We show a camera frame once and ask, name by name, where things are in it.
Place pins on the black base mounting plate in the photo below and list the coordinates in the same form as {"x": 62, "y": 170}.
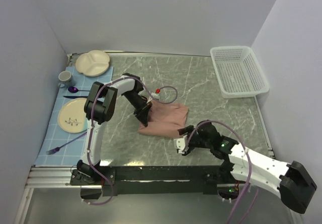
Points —
{"x": 151, "y": 180}

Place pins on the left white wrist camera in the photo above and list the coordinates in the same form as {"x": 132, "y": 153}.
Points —
{"x": 155, "y": 95}

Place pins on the cream teal round plate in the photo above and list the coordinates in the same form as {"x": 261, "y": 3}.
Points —
{"x": 71, "y": 117}

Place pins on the purple fork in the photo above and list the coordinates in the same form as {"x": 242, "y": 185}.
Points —
{"x": 57, "y": 149}

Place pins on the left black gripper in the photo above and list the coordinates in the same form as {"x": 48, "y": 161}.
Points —
{"x": 143, "y": 116}

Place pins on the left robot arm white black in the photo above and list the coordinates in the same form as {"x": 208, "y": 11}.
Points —
{"x": 99, "y": 109}

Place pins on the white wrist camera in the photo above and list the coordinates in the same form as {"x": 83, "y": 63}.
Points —
{"x": 155, "y": 95}
{"x": 181, "y": 145}

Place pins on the white plastic basket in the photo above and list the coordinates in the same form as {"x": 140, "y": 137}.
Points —
{"x": 238, "y": 72}

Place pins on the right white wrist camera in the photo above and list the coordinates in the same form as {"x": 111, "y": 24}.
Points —
{"x": 181, "y": 145}

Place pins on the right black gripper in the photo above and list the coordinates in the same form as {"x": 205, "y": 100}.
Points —
{"x": 188, "y": 129}

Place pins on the grey mug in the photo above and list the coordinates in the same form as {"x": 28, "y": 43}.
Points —
{"x": 65, "y": 79}

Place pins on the purple spoon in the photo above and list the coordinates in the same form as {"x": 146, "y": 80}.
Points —
{"x": 75, "y": 90}

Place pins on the purple knife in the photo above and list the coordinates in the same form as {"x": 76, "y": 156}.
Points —
{"x": 74, "y": 97}

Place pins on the aluminium frame rail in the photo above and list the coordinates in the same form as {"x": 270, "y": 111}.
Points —
{"x": 42, "y": 177}

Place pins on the blue grid placemat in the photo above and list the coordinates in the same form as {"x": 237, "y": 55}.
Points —
{"x": 64, "y": 141}

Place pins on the cream divided plate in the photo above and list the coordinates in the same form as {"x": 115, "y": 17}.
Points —
{"x": 93, "y": 63}

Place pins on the pink printed t shirt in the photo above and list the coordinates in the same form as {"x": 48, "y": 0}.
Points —
{"x": 165, "y": 120}

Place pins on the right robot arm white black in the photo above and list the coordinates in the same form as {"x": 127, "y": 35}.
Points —
{"x": 291, "y": 182}

